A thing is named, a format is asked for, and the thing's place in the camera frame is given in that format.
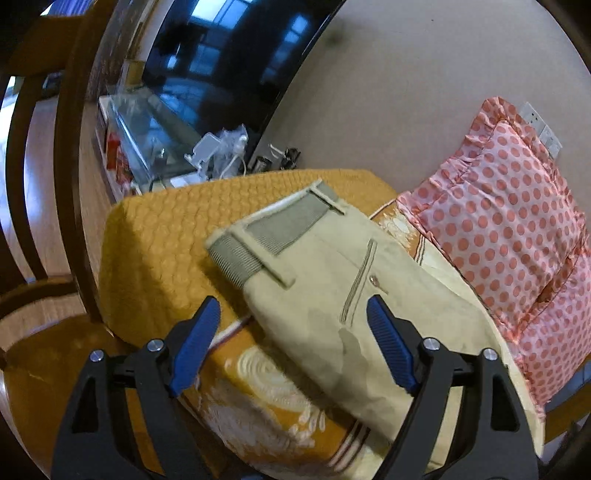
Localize wooden chair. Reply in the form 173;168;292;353
0;0;134;370

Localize white power adapter with cables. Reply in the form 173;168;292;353
185;124;250;181

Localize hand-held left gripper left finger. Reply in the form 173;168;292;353
50;296;222;480

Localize black flat screen television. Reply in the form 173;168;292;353
139;0;348;176

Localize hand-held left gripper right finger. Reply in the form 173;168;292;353
366;294;540;480

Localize orange patterned bedspread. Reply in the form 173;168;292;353
98;168;462;476

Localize glass tank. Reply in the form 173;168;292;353
110;85;204;192

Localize pink polka dot pillow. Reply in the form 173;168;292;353
396;96;591;407

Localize white wall socket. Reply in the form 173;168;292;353
519;102;564;160

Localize beige pants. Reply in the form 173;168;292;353
205;179;544;474

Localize red box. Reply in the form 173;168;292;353
105;131;132;185

